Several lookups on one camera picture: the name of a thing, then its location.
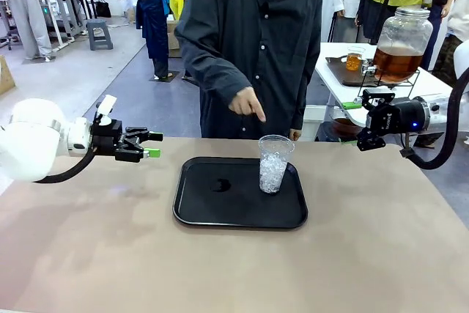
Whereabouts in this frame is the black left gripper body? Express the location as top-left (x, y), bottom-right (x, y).
top-left (90, 119), bottom-right (128, 156)

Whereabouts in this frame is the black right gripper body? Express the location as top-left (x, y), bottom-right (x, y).
top-left (366, 101), bottom-right (404, 135)

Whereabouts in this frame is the short clear plastic cup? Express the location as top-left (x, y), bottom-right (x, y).
top-left (346, 45), bottom-right (364, 72)

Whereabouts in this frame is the tall clear plastic cup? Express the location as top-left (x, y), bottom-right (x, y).
top-left (258, 135), bottom-right (295, 195)

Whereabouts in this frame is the person's right forearm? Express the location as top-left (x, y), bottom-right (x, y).
top-left (186, 52), bottom-right (254, 108)

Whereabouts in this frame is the person's left forearm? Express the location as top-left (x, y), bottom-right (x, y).
top-left (291, 70), bottom-right (320, 133)

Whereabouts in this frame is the person's right hand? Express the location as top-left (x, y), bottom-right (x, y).
top-left (228, 86), bottom-right (267, 123)

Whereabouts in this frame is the metal dispenser tap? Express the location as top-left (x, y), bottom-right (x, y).
top-left (361, 59), bottom-right (378, 78)

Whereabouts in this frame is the glass drip bowl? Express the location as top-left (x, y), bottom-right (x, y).
top-left (328, 107), bottom-right (363, 137)

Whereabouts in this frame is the black table clamp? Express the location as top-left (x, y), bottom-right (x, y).
top-left (399, 133), bottom-right (415, 158)

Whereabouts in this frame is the glass tea dispenser jar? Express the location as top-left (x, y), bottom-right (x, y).
top-left (372, 7), bottom-right (434, 83)

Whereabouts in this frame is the white plastic bin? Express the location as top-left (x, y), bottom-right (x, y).
top-left (303, 104), bottom-right (327, 141)

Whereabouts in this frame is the white side table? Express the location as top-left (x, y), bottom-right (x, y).
top-left (314, 41), bottom-right (457, 123)

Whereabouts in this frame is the brown cardboard box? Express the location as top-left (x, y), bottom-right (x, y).
top-left (166, 19), bottom-right (183, 51)

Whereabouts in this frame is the grey step stool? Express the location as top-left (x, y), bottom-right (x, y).
top-left (86, 18), bottom-right (114, 51)

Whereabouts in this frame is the mannequin in blue skirt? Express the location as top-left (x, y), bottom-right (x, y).
top-left (126, 0), bottom-right (180, 83)

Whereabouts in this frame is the mannequin in camouflage trousers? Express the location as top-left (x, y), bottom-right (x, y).
top-left (432, 0), bottom-right (469, 81)

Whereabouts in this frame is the leaning cardboard sheet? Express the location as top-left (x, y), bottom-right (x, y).
top-left (0, 55), bottom-right (16, 96)

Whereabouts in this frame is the black plastic serving tray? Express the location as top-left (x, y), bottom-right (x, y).
top-left (172, 156), bottom-right (309, 229)

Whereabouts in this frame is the black handbag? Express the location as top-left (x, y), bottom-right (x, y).
top-left (95, 0), bottom-right (112, 19)

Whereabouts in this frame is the person in dark shirt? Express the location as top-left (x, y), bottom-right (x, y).
top-left (174, 0), bottom-right (323, 141)

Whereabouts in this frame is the grey workstation desk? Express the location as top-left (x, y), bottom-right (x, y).
top-left (36, 0), bottom-right (92, 50)

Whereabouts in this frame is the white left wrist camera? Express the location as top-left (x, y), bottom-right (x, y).
top-left (95, 95), bottom-right (118, 125)

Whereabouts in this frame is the black wire dispenser stand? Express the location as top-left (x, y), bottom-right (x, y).
top-left (361, 69), bottom-right (421, 100)

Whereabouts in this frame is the dark brown handled tray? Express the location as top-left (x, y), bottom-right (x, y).
top-left (325, 55), bottom-right (378, 87)

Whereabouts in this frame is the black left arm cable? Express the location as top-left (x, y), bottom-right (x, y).
top-left (34, 146), bottom-right (98, 185)

